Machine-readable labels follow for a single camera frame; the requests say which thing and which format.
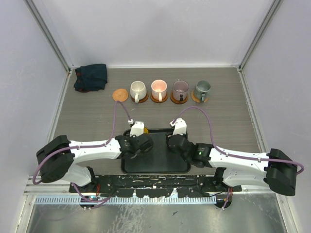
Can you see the brown wooden coaster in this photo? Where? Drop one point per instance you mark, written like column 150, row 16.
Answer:
column 142, row 100
column 178, row 101
column 157, row 101

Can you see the white slotted cable duct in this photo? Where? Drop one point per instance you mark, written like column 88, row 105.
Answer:
column 76, row 199

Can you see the pink ceramic mug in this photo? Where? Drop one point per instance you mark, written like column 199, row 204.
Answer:
column 159, row 89

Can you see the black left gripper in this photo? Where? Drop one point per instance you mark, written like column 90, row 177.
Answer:
column 139, row 152

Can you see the dark blue folded cloth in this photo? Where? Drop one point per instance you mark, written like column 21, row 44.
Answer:
column 91, row 78

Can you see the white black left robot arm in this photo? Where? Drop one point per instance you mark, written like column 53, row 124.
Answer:
column 59, row 159

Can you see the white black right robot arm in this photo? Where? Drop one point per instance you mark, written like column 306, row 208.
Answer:
column 274, row 169

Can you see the grey ceramic mug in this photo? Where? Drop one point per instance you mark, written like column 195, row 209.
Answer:
column 202, row 91

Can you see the purple glass cup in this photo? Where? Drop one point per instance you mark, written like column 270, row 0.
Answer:
column 180, row 90

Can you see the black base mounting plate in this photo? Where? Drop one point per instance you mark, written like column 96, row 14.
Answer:
column 152, row 186

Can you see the woven rattan coaster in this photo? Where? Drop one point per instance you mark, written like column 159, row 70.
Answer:
column 194, row 98
column 120, row 95

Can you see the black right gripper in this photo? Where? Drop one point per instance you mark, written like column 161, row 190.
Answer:
column 184, row 135

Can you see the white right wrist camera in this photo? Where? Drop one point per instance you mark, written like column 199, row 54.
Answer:
column 179, row 126

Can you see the black plastic tray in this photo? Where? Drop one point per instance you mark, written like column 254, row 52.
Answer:
column 158, row 160

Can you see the white ceramic mug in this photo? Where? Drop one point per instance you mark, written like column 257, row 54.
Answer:
column 138, row 91

